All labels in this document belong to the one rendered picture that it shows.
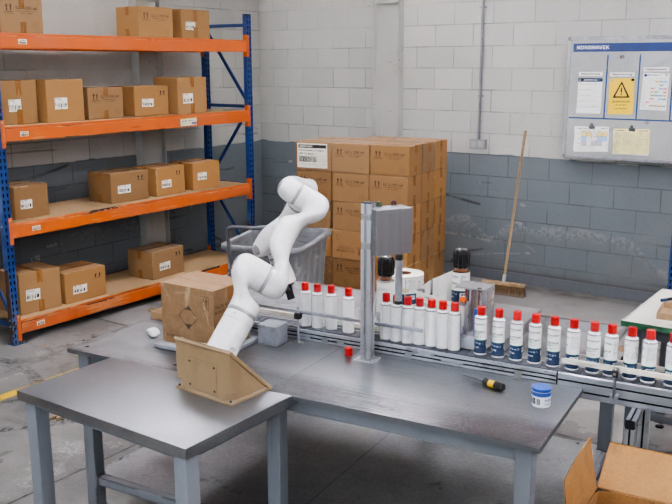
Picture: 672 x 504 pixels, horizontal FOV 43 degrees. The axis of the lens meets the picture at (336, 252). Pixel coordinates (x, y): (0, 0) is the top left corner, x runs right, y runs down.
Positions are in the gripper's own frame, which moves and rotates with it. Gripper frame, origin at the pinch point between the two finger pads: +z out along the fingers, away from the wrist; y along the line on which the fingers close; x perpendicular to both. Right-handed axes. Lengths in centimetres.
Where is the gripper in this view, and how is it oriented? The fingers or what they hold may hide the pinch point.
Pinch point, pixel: (290, 295)
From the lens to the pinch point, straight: 395.4
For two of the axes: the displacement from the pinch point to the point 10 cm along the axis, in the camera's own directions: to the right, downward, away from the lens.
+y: 4.8, -2.0, 8.5
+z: 3.1, 9.5, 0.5
